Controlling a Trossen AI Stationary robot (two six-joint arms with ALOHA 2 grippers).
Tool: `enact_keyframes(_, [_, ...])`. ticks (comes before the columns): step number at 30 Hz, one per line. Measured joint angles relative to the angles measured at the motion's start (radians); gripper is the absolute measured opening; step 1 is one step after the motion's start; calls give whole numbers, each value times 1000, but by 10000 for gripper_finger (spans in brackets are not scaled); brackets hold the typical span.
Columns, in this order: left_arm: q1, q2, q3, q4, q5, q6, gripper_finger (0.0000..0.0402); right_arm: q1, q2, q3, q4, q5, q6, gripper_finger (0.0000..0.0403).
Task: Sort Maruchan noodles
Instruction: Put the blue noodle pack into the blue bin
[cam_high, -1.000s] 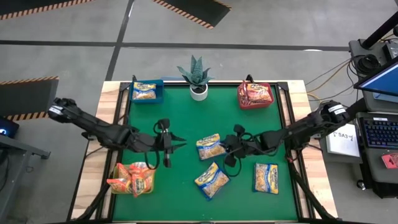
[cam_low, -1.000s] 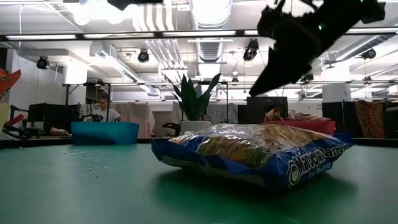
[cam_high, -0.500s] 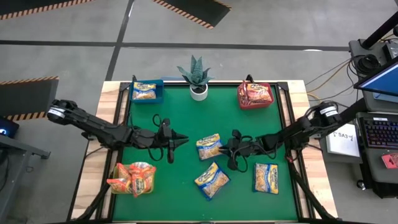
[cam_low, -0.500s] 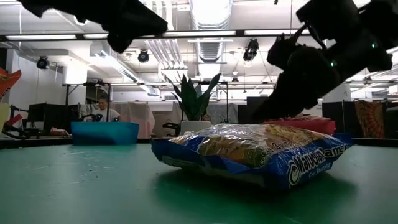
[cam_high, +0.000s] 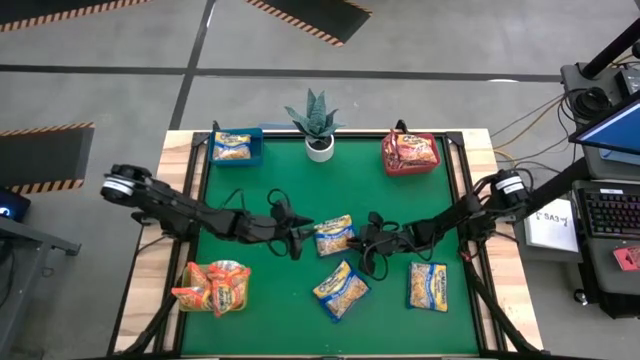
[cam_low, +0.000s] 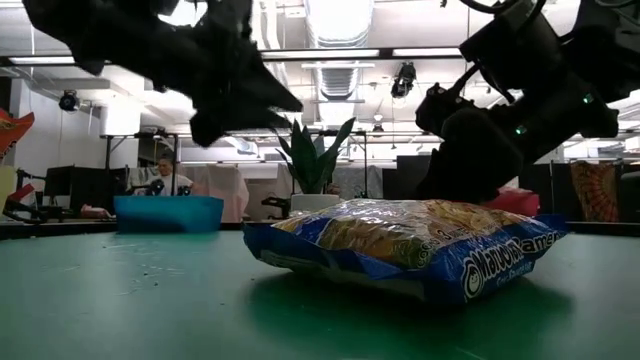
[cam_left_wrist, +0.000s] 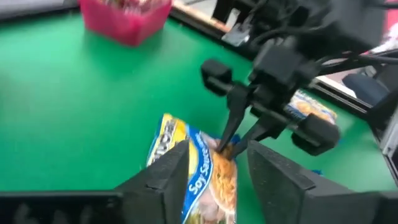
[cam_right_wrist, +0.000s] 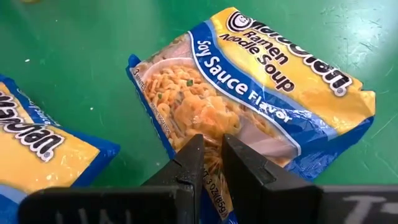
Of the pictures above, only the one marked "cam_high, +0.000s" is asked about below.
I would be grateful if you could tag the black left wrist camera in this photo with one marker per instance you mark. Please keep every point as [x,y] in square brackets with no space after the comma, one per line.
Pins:
[282,210]

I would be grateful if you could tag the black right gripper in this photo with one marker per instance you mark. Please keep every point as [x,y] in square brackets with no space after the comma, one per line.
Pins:
[387,240]

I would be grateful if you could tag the green table mat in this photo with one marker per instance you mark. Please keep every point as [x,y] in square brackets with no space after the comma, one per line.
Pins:
[280,200]

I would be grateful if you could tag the black hazard-striped floor mat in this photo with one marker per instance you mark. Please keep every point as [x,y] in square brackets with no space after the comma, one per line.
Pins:
[320,15]
[45,155]
[50,10]

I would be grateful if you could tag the white plant pot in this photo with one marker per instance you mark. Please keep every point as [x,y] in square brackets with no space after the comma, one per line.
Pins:
[320,154]

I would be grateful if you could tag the black keyboard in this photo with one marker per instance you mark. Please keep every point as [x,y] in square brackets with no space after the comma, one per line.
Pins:
[612,215]

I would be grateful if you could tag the black aluminium table frame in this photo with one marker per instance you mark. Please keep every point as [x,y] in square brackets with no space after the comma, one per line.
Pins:
[478,320]

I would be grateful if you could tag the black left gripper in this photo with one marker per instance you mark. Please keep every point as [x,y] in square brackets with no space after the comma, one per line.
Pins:
[265,227]

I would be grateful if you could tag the grey equipment cart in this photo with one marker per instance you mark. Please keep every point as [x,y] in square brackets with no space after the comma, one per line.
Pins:
[605,270]

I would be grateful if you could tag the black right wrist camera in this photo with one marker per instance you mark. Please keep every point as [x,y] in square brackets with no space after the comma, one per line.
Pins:
[374,220]

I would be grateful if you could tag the laptop with blue screen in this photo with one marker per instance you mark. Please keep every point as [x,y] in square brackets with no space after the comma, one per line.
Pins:
[617,130]

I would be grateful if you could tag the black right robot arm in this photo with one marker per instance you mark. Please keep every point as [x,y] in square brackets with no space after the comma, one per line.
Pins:
[450,220]

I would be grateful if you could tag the red card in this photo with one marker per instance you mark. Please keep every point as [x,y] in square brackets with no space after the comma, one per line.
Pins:
[629,259]

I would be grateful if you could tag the blue Maruchan ramen pack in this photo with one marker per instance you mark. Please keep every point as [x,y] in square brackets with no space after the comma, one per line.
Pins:
[231,147]
[341,289]
[428,287]
[333,235]

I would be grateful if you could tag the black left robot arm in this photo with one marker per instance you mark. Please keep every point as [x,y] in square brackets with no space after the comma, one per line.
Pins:
[170,207]

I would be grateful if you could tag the yellow-green plastic bin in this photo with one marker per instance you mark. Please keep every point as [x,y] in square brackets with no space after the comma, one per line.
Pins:
[240,304]

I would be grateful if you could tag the blue plastic bin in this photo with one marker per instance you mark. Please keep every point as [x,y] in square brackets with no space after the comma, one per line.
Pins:
[257,147]

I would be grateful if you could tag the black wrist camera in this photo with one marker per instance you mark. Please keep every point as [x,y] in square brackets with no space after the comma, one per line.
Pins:
[374,220]
[282,210]

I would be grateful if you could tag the red plastic bin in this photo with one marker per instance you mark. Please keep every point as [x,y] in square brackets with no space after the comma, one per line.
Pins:
[410,170]

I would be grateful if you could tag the white paper sign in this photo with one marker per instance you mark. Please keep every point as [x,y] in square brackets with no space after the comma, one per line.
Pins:
[552,227]

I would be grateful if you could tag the black slanted stand bar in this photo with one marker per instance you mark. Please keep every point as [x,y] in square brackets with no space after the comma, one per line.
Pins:
[560,182]

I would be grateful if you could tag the grey metal desk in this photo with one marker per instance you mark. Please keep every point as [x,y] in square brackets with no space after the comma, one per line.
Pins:
[30,240]

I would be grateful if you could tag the black stand pole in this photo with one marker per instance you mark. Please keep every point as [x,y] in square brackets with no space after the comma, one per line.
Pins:
[612,50]

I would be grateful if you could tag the green succulent plant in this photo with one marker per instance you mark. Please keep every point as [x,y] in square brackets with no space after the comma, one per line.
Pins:
[316,120]

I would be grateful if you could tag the black device with blue light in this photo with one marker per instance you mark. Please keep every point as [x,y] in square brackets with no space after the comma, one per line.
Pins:
[12,205]

